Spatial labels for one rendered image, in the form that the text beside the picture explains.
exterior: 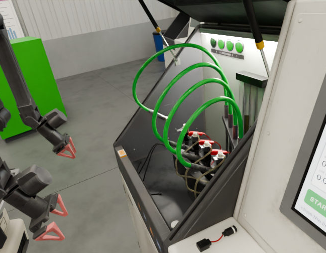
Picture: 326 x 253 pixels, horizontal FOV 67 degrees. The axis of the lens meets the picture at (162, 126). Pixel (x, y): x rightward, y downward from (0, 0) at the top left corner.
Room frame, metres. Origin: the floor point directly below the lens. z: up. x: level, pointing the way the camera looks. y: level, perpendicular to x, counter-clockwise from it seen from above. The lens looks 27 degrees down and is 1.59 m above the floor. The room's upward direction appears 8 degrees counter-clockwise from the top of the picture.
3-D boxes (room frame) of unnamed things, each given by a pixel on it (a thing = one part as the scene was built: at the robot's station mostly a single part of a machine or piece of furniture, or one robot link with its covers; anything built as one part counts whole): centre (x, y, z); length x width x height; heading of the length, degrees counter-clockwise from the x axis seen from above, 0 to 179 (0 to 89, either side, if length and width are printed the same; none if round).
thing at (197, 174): (0.76, -0.13, 0.91); 0.34 x 0.10 x 0.15; 20
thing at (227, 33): (0.96, -0.34, 1.43); 0.54 x 0.03 x 0.02; 20
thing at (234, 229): (0.45, -0.11, 0.99); 0.12 x 0.02 x 0.02; 110
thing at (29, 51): (3.81, 2.13, 0.65); 0.95 x 0.86 x 1.30; 123
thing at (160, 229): (0.79, 0.13, 0.87); 0.62 x 0.04 x 0.16; 20
